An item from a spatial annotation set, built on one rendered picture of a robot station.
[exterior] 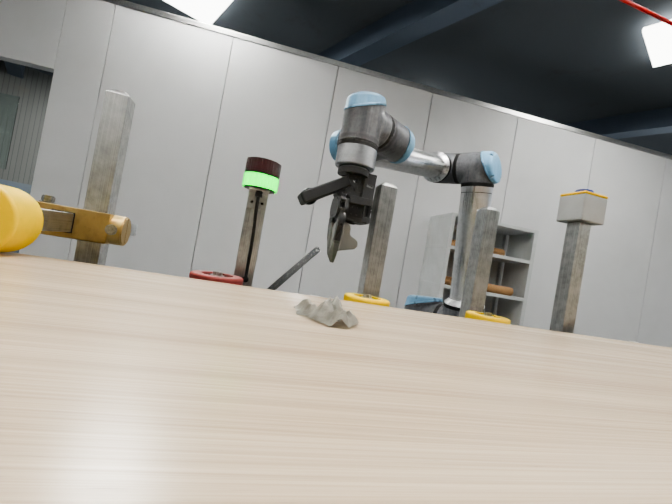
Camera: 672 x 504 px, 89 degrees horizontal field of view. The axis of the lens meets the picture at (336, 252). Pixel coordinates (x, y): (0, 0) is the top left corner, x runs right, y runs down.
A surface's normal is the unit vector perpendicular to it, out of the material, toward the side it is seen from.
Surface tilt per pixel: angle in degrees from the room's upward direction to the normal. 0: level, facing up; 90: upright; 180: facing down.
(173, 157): 90
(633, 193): 90
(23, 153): 90
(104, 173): 90
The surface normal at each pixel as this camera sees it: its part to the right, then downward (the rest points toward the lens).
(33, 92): 0.64, 0.10
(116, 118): 0.25, 0.03
